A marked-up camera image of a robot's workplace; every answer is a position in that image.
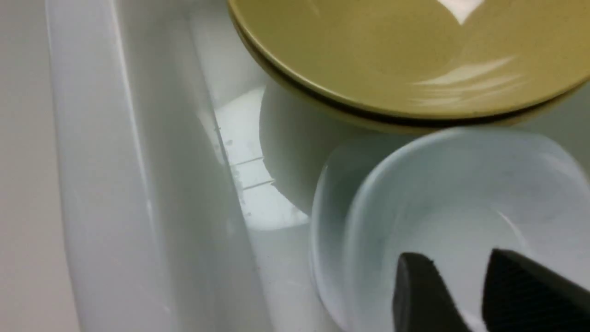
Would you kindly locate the yellow bowl in tub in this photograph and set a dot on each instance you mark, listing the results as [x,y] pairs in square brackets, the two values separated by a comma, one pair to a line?
[383,123]

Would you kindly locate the white square dish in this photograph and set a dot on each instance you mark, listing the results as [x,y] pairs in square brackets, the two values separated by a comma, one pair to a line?
[453,196]

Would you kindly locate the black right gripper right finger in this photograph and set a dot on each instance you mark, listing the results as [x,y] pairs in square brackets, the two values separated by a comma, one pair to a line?
[521,295]

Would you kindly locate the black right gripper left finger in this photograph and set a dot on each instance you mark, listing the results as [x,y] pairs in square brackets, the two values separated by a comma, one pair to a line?
[421,301]

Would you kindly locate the large white plastic tub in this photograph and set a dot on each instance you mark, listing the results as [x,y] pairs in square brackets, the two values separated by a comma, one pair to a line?
[172,221]

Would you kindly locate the yellow noodle bowl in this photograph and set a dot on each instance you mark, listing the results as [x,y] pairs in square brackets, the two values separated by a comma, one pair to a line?
[424,59]

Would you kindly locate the white dish in tub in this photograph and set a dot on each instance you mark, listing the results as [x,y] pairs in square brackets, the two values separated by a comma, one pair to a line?
[297,137]

